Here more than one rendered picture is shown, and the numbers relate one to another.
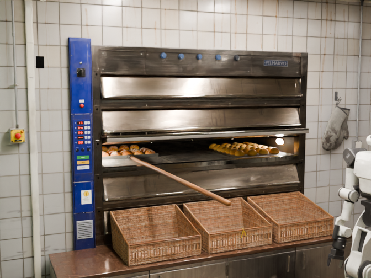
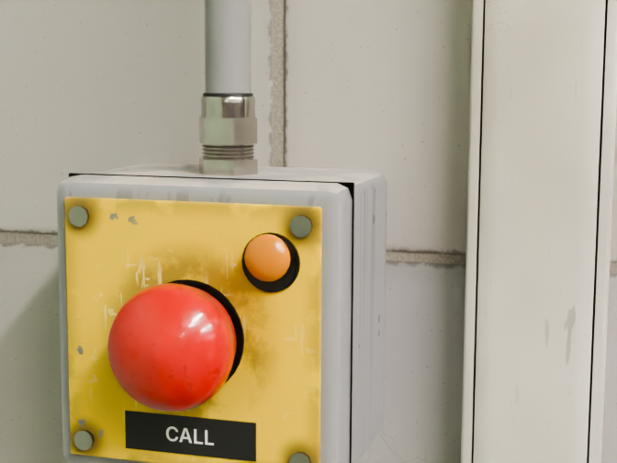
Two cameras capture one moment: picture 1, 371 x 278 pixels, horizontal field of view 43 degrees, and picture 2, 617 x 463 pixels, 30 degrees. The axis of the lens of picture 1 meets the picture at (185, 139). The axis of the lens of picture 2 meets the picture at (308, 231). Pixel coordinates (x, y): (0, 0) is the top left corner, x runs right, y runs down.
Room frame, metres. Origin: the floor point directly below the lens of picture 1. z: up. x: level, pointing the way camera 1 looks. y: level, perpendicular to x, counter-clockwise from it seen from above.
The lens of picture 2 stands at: (2.95, 0.90, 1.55)
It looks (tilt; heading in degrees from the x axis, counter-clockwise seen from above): 8 degrees down; 39
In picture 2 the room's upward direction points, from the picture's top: straight up
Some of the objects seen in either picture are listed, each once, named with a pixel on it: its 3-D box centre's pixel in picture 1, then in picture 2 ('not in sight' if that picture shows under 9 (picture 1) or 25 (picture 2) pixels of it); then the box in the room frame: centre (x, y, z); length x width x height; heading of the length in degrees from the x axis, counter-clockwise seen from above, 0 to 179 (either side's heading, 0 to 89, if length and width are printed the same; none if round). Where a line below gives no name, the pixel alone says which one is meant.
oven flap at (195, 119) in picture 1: (209, 118); not in sight; (3.87, -0.20, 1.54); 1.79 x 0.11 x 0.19; 113
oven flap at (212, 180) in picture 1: (208, 180); not in sight; (3.87, -0.20, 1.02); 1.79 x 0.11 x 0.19; 113
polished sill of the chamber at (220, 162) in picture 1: (207, 162); not in sight; (3.89, -0.19, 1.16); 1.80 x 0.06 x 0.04; 113
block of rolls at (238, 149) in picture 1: (243, 148); not in sight; (4.50, -0.56, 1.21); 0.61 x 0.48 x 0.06; 23
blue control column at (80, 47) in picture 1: (64, 165); not in sight; (4.31, 1.13, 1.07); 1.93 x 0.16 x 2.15; 23
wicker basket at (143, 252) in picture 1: (154, 232); not in sight; (3.39, 0.23, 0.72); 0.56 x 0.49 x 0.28; 114
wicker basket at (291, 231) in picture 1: (289, 215); not in sight; (3.86, -0.88, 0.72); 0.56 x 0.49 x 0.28; 114
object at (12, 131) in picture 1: (17, 135); (227, 314); (3.24, 1.17, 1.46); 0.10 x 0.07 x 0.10; 113
